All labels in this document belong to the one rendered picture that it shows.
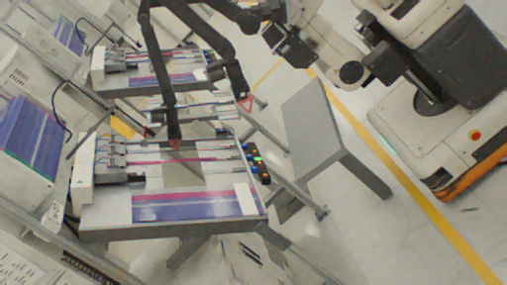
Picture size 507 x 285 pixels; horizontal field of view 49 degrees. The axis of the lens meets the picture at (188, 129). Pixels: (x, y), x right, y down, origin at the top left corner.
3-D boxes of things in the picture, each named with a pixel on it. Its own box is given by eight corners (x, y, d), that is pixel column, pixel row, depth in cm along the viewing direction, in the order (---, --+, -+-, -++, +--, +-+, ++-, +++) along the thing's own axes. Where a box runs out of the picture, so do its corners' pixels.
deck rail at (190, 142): (235, 145, 274) (236, 135, 271) (236, 147, 272) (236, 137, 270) (90, 153, 268) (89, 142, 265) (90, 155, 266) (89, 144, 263)
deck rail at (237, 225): (266, 228, 214) (267, 215, 211) (267, 231, 212) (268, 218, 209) (80, 240, 207) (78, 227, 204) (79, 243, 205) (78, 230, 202)
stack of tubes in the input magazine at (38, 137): (66, 125, 256) (17, 90, 246) (54, 182, 210) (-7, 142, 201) (50, 143, 259) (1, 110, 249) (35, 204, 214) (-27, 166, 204)
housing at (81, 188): (98, 156, 267) (96, 131, 260) (93, 216, 223) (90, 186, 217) (81, 157, 266) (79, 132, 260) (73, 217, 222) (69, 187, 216)
